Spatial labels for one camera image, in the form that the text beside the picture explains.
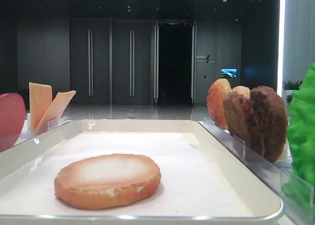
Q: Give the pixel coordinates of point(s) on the toasted bun slice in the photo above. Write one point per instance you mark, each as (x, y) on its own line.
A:
(107, 181)

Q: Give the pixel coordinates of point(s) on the rear brown meat patty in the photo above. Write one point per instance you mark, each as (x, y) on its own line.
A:
(237, 111)

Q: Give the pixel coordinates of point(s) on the brown meat patty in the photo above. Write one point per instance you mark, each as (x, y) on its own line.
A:
(272, 120)
(237, 111)

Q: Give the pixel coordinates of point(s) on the leaning orange cheese slice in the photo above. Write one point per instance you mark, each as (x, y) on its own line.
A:
(57, 107)

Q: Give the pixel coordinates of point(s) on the front brown meat patty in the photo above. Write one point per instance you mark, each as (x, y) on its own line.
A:
(272, 120)

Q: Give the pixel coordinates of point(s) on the upright orange cheese slice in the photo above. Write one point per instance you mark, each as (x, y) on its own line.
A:
(40, 99)

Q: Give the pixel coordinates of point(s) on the red tomato slice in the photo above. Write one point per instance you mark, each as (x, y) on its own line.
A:
(12, 116)

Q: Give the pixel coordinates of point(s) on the green lettuce leaf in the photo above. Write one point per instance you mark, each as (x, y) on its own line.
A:
(301, 128)

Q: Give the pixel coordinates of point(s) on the clear acrylic lettuce holder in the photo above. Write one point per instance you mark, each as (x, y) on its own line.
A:
(299, 197)

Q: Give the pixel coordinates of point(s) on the golden bun slice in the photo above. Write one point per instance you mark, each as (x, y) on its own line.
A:
(216, 93)

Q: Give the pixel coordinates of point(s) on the clear acrylic bun holder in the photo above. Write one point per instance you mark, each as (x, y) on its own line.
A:
(212, 127)

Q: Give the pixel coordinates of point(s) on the middle dark double door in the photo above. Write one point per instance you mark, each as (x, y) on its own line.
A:
(131, 62)

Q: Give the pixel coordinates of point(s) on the dark double door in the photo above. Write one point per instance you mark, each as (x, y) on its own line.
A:
(131, 62)
(90, 61)

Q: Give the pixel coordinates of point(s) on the white paper tray liner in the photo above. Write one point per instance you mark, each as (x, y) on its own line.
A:
(190, 184)

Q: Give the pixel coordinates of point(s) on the pale rear bun slice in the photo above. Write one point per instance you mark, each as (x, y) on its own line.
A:
(242, 90)

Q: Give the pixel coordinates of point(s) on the left dark double door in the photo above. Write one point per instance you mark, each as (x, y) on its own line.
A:
(90, 61)

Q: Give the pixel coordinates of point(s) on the white rectangular tray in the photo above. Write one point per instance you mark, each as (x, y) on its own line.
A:
(265, 205)

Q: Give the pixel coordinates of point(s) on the potted flower plant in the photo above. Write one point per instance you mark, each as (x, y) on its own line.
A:
(288, 88)

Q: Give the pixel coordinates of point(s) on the clear acrylic patty holder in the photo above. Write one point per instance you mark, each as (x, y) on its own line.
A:
(269, 172)

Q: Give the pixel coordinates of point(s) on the left clear acrylic holder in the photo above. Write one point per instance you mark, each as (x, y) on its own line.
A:
(37, 131)

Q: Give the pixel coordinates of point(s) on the small wall display screen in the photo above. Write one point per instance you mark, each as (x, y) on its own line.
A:
(228, 73)

